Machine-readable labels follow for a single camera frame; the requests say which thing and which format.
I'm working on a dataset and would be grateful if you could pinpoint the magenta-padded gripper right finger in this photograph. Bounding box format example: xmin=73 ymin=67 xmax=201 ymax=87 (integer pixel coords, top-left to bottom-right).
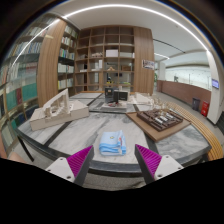
xmin=133 ymin=143 xmax=184 ymax=185

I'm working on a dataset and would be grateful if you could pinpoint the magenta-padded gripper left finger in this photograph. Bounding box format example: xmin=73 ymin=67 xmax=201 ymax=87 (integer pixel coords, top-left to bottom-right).
xmin=45 ymin=144 xmax=96 ymax=188

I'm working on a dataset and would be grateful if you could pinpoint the light blue printed towel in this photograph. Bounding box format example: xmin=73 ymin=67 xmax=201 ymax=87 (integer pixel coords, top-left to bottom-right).
xmin=98 ymin=129 xmax=128 ymax=157

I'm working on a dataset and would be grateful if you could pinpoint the dark model on wooden board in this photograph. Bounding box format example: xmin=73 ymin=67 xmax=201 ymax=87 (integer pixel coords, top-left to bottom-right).
xmin=126 ymin=108 xmax=192 ymax=143

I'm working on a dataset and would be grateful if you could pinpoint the small white architectural model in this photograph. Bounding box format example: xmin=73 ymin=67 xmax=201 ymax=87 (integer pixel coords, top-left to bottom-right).
xmin=134 ymin=92 xmax=155 ymax=105

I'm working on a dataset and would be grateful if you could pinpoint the curved wooden slatted bench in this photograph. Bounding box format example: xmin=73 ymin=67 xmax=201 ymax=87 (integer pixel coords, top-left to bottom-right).
xmin=166 ymin=101 xmax=224 ymax=162

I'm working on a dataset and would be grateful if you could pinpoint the grey flat model base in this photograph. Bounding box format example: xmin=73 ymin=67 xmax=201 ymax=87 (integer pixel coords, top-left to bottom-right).
xmin=100 ymin=101 xmax=128 ymax=112

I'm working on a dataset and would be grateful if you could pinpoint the black bin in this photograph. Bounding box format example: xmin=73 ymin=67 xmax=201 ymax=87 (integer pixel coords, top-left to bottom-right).
xmin=192 ymin=97 xmax=201 ymax=112

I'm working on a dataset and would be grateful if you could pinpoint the large bookcase with books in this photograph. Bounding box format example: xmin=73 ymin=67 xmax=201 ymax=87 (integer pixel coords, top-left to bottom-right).
xmin=0 ymin=23 xmax=44 ymax=158

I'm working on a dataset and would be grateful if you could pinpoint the dark shelf unit with books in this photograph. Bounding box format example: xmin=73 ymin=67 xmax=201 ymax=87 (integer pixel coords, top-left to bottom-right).
xmin=57 ymin=23 xmax=80 ymax=98

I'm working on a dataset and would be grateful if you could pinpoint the open wooden shelf unit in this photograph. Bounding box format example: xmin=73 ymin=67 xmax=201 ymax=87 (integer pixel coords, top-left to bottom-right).
xmin=74 ymin=25 xmax=136 ymax=96

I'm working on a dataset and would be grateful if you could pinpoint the wall poster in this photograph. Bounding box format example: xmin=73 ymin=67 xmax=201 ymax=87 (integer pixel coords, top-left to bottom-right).
xmin=142 ymin=59 xmax=156 ymax=71

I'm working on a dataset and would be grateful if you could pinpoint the wall screen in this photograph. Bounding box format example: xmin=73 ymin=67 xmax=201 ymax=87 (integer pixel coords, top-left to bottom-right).
xmin=211 ymin=78 xmax=221 ymax=90

